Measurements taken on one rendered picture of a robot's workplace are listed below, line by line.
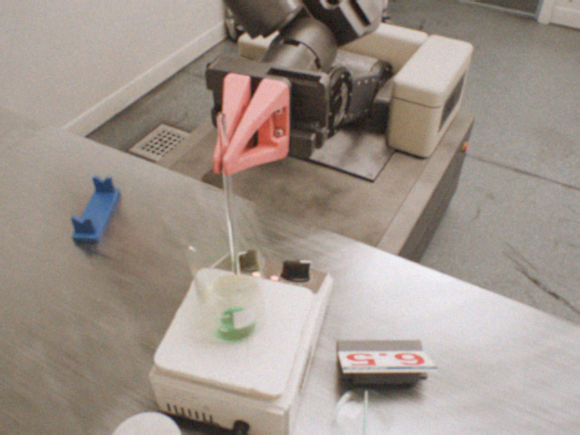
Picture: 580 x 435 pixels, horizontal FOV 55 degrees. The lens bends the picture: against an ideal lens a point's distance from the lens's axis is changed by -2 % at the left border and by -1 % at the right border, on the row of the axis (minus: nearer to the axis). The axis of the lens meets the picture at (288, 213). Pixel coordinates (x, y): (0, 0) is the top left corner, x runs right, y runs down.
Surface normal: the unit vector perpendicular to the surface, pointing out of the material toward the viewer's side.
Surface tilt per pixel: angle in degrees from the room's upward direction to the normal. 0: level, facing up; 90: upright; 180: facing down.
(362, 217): 0
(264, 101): 21
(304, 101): 90
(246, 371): 0
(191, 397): 90
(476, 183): 0
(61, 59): 90
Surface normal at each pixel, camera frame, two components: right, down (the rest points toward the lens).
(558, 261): 0.00, -0.74
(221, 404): -0.26, 0.65
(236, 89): -0.13, -0.46
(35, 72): 0.88, 0.33
